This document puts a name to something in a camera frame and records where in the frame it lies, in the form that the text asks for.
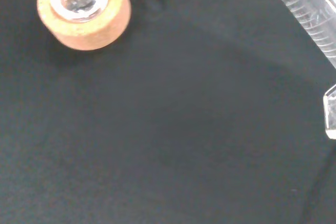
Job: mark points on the black bench cloth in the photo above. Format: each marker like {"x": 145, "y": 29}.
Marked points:
{"x": 168, "y": 129}

